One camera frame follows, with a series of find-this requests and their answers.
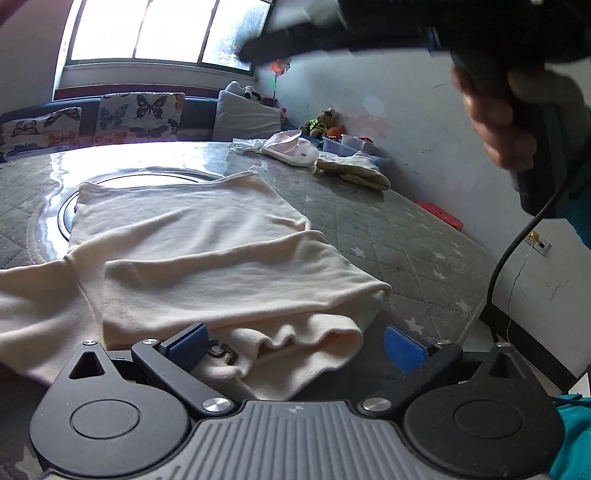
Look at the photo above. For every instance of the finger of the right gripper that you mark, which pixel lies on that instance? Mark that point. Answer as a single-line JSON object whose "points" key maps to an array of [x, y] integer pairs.
{"points": [[304, 38]]}

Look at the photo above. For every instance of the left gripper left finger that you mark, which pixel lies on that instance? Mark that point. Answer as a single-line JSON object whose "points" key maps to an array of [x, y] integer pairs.
{"points": [[123, 414]]}

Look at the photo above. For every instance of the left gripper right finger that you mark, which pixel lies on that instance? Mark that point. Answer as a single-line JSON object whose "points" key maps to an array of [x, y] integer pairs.
{"points": [[468, 414]]}

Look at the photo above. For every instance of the cream sweatshirt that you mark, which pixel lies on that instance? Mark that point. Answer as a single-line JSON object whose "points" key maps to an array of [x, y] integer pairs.
{"points": [[230, 254]]}

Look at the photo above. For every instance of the right hand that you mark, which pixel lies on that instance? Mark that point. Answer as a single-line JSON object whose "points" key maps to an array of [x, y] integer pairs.
{"points": [[510, 147]]}

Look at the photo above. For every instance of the colourful paper pinwheel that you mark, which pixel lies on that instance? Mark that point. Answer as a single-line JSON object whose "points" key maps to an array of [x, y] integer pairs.
{"points": [[279, 68]]}

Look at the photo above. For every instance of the teal sleeve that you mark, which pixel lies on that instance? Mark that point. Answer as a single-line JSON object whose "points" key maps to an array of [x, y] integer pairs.
{"points": [[573, 459]]}

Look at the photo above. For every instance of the teddy bear toy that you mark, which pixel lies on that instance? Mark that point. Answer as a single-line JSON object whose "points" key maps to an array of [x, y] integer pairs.
{"points": [[327, 124]]}

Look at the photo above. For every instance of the clear plastic storage box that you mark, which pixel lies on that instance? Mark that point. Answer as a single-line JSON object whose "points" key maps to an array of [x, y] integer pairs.
{"points": [[349, 145]]}

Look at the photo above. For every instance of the white plush toy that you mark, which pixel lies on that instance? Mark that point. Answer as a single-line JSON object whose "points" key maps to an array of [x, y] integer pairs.
{"points": [[247, 91]]}

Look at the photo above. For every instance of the pink white packaged garment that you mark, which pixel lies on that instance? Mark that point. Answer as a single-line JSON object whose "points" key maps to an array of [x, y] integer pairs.
{"points": [[288, 147]]}

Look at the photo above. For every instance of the folded yellow green blanket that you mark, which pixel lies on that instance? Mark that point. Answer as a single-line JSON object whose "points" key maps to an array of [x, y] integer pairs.
{"points": [[357, 169]]}

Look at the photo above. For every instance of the grey pillow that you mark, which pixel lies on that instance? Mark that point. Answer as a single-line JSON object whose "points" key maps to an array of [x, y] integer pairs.
{"points": [[238, 117]]}

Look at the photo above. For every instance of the window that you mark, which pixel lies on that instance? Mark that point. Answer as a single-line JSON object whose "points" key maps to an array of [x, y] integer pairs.
{"points": [[195, 33]]}

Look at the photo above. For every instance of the blue sofa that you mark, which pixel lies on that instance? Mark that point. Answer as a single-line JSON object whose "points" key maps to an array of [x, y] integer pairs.
{"points": [[196, 122]]}

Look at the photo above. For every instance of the red plastic stool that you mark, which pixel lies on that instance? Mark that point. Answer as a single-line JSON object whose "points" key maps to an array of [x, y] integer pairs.
{"points": [[442, 215]]}

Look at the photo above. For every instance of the round black induction cooktop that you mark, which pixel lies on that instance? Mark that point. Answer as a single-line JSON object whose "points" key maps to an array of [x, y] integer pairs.
{"points": [[129, 179]]}

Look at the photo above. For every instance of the right butterfly cushion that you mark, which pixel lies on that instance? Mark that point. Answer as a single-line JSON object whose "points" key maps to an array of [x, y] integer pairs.
{"points": [[138, 117]]}

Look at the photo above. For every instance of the butterfly cushion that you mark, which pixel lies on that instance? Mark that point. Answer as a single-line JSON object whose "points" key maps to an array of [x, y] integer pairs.
{"points": [[138, 117], [57, 130]]}

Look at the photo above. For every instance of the left butterfly cushion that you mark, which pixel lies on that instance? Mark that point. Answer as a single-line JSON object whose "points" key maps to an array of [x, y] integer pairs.
{"points": [[57, 130]]}

